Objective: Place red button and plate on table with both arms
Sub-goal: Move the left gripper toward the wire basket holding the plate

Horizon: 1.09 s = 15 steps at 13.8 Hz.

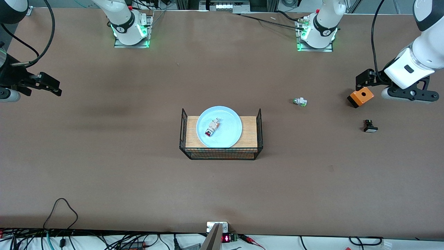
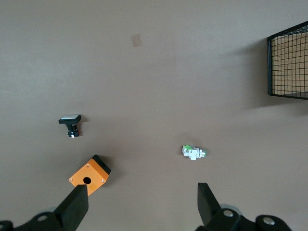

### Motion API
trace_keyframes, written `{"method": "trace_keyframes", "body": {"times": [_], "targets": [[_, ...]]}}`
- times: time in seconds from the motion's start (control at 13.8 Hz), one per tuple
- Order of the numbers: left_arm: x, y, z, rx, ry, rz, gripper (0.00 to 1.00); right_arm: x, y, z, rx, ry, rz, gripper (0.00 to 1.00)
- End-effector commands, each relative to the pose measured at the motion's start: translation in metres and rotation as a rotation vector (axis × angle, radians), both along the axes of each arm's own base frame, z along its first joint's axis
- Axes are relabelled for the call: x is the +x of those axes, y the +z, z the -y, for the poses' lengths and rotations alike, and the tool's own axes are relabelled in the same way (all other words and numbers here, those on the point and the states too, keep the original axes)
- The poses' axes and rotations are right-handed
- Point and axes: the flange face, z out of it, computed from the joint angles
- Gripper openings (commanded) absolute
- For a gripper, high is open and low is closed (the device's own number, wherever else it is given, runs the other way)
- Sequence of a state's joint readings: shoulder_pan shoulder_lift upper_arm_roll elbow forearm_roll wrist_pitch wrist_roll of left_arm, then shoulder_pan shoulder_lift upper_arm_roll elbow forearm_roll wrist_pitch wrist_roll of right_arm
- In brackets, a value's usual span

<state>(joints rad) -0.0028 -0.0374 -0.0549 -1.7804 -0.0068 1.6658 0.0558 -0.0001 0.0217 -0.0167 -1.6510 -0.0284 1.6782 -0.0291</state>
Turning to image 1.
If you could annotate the red push button switch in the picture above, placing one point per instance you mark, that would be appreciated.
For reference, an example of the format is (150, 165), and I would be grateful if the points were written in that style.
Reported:
(212, 127)

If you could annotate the grey camera mount bar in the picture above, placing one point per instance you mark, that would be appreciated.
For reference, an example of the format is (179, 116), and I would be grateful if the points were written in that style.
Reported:
(212, 239)

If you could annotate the red LED display module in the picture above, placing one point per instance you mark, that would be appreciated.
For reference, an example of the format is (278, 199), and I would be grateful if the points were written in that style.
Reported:
(227, 238)

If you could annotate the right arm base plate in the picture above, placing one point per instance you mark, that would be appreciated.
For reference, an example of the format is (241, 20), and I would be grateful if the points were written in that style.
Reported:
(147, 38)

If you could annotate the green push button switch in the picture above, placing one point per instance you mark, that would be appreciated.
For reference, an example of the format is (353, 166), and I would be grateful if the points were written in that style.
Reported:
(300, 101)

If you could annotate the aluminium frame corner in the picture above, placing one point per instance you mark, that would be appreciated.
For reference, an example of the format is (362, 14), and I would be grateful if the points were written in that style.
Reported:
(30, 11)

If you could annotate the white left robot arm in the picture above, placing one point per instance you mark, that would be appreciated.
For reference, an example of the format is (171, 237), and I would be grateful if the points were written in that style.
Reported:
(324, 31)

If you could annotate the light blue round plate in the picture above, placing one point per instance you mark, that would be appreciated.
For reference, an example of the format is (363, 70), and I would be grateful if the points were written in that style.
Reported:
(229, 133)

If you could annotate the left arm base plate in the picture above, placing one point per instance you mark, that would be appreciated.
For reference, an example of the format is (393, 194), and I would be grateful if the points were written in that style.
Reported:
(312, 49)

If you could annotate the wooden board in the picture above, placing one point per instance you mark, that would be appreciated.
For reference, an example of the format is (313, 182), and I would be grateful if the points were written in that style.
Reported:
(249, 133)

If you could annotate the black push button switch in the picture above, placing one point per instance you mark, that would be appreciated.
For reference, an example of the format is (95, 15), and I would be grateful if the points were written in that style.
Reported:
(370, 126)

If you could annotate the orange button enclosure box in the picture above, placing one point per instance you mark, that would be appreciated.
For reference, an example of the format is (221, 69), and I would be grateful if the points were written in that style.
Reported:
(361, 97)

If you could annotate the white mount bracket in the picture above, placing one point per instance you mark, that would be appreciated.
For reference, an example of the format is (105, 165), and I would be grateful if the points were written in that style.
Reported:
(225, 227)

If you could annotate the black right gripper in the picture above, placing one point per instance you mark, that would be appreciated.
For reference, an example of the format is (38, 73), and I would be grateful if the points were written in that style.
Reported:
(13, 77)

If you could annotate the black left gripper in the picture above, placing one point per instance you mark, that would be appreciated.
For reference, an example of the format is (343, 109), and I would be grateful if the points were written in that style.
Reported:
(378, 78)

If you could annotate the black power adapter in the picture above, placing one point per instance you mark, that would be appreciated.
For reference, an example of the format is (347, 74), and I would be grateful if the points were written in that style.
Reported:
(133, 245)

